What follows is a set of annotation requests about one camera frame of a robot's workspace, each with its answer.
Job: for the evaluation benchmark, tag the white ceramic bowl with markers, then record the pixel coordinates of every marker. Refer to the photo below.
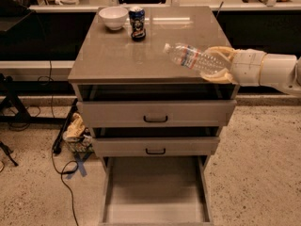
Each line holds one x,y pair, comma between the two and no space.
114,18

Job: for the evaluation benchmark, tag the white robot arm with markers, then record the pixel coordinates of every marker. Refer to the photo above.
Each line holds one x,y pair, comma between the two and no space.
280,72

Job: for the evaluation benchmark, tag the black stand legs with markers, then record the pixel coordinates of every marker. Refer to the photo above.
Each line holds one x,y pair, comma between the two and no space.
22,115

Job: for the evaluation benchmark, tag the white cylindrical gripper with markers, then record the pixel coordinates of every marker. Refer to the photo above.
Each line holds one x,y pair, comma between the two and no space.
247,66

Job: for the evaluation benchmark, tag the black drawer handle middle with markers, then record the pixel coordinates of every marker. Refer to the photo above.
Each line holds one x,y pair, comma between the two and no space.
155,152

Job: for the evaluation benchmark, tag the crumpled snack bags pile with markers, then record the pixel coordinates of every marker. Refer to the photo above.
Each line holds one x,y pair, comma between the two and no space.
77,135

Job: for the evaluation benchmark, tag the black drawer handle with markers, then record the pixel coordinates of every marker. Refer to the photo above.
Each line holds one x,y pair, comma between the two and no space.
155,152
155,120

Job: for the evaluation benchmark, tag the clear plastic water bottle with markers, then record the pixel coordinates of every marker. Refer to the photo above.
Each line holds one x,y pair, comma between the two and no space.
208,63

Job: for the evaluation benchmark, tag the black drawer handle top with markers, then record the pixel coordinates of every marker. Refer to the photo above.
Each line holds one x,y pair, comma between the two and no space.
155,120

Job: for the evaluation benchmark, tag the grey drawer cabinet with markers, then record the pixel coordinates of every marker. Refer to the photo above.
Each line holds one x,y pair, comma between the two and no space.
111,67

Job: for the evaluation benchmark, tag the blue tape cross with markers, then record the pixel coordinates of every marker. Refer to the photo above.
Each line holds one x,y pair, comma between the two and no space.
80,158

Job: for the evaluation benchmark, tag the middle grey drawer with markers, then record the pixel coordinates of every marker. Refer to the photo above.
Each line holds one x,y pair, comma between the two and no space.
175,146

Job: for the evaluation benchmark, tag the top grey drawer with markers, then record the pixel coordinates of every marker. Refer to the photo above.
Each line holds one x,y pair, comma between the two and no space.
180,113

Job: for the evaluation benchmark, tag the blue soda can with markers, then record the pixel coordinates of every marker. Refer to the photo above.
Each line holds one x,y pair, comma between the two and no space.
137,19

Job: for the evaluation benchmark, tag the bottom grey open drawer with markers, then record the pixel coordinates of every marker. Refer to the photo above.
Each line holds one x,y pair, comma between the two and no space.
155,191

